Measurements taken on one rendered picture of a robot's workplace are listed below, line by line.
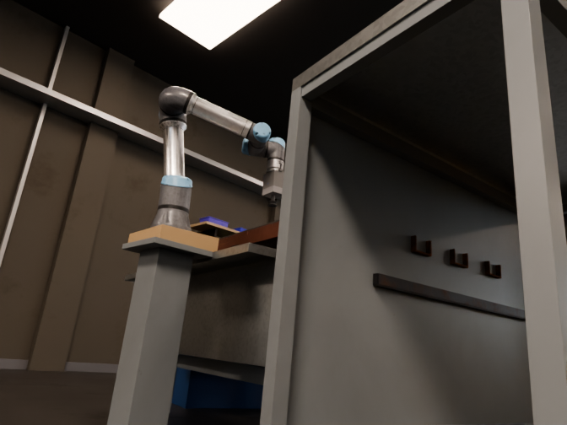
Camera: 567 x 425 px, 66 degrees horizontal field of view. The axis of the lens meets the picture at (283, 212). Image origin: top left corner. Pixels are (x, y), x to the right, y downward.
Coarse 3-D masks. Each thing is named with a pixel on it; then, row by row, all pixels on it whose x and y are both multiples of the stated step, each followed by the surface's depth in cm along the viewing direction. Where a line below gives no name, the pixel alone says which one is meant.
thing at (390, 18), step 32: (416, 0) 85; (480, 0) 86; (448, 32) 95; (480, 32) 94; (544, 32) 93; (320, 64) 108; (384, 64) 107; (416, 64) 106; (448, 64) 105; (480, 64) 104; (320, 96) 122; (352, 96) 122; (384, 96) 120; (416, 96) 119; (448, 96) 118; (480, 96) 116; (384, 128) 136; (416, 128) 135; (448, 128) 134; (480, 128) 132; (448, 160) 154; (480, 160) 152; (512, 160) 150; (512, 192) 176
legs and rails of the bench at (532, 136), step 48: (432, 0) 82; (528, 0) 65; (384, 48) 92; (528, 48) 63; (528, 96) 61; (528, 144) 59; (528, 192) 58; (528, 240) 56; (528, 288) 55; (528, 336) 53
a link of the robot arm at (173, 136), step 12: (168, 120) 184; (180, 120) 186; (168, 132) 184; (180, 132) 186; (168, 144) 183; (180, 144) 185; (168, 156) 182; (180, 156) 183; (168, 168) 180; (180, 168) 182
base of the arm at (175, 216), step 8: (160, 208) 161; (168, 208) 160; (176, 208) 161; (184, 208) 163; (160, 216) 159; (168, 216) 158; (176, 216) 159; (184, 216) 162; (152, 224) 159; (160, 224) 157; (168, 224) 156; (176, 224) 157; (184, 224) 160
